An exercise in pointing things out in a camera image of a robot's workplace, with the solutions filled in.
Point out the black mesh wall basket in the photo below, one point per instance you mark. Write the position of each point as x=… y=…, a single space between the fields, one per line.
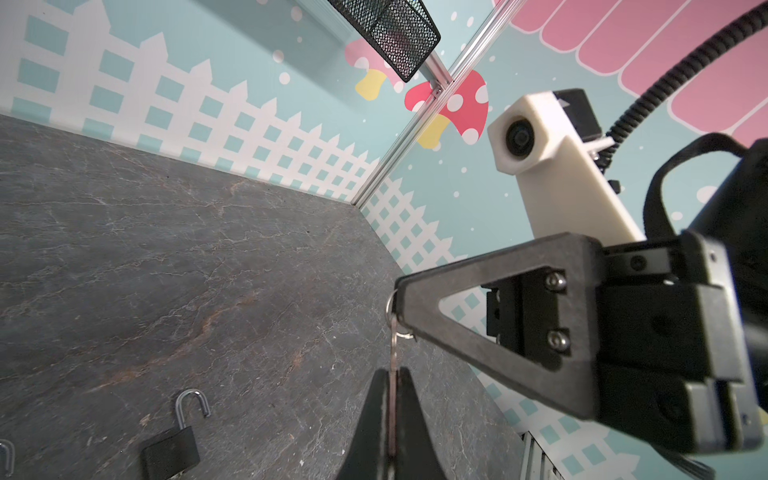
x=402 y=32

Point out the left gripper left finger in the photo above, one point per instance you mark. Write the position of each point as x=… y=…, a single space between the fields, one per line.
x=367 y=456

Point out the key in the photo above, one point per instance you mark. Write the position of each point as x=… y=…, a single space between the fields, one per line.
x=392 y=320

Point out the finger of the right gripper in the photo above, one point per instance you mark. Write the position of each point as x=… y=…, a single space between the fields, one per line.
x=541 y=336

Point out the black padlock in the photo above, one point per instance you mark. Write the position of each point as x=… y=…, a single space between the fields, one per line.
x=176 y=453

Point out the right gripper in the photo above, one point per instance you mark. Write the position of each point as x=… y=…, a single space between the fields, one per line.
x=682 y=316

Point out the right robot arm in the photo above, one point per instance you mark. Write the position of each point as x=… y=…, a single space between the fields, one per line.
x=690 y=186

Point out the teal padlock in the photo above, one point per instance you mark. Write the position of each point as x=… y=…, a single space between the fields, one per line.
x=8 y=456

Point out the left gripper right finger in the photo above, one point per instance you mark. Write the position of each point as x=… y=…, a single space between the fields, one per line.
x=415 y=456

